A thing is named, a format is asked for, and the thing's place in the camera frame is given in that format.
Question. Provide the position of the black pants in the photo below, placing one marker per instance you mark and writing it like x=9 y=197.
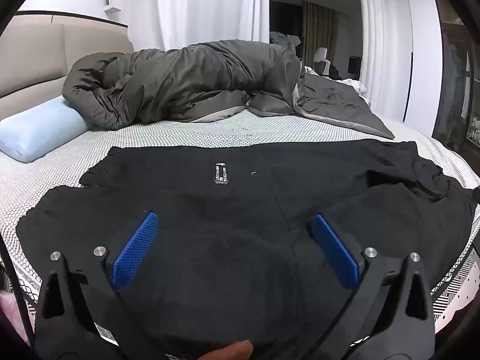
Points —
x=225 y=213

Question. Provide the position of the grey duvet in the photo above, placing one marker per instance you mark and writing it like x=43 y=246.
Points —
x=180 y=82

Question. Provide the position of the person's left hand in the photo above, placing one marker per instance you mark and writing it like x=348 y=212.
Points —
x=228 y=350

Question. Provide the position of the grey clothes pile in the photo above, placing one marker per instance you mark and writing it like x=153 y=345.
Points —
x=283 y=40

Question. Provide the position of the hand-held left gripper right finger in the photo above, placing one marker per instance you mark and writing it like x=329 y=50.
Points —
x=333 y=249

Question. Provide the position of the olive curtain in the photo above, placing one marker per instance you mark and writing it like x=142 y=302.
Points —
x=317 y=33

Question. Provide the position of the white chair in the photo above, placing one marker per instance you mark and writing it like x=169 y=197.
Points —
x=321 y=60

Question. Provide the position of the bed with white patterned sheet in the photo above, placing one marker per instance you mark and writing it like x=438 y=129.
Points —
x=168 y=131

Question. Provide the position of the light blue pillow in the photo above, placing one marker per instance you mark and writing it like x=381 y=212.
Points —
x=37 y=127

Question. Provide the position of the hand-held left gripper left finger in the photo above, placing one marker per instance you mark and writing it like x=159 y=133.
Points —
x=135 y=247

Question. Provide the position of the white curtain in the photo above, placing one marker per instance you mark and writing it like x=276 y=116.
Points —
x=378 y=37
x=210 y=7

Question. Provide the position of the beige padded headboard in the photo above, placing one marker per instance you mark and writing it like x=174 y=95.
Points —
x=33 y=56

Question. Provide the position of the dark glass cabinet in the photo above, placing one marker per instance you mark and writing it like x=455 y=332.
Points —
x=455 y=82

